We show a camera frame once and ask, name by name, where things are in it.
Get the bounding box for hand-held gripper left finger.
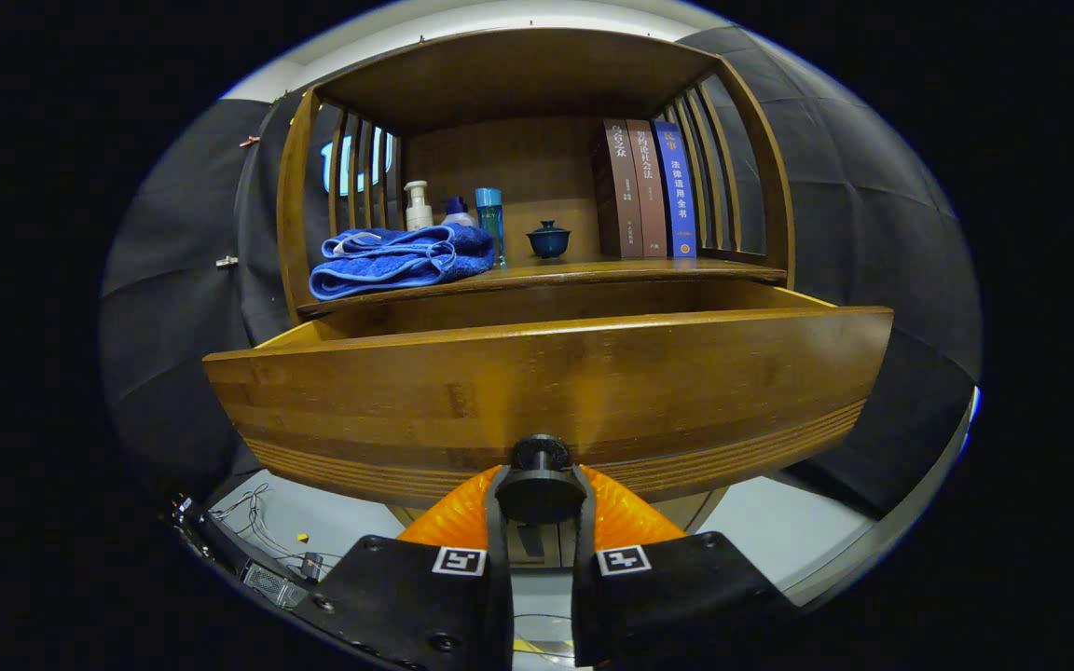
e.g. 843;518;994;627
290;463;512;671

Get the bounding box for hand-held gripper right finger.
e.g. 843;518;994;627
571;463;799;670

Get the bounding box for wooden drawer with black knob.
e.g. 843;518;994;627
203;280;894;525

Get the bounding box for wooden countertop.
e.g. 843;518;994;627
297;256;788;318

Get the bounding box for wooden cabinet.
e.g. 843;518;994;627
276;26;796;568

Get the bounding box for grey metal box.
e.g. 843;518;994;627
241;559;310;609

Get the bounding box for blue folded towel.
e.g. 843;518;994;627
309;222;496;302

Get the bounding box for dark blue lidded teacup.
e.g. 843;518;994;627
526;220;572;260

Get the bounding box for white pump bottle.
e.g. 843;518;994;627
404;180;434;232

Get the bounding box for clear blue bottle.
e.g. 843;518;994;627
475;187;507;269

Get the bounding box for dark brown book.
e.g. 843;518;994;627
590;118;645;260

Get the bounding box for reddish brown book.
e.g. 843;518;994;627
626;118;669;259

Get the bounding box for blue book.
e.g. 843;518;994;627
652;119;700;258

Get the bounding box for thin floor cables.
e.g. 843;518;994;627
211;483;344;571

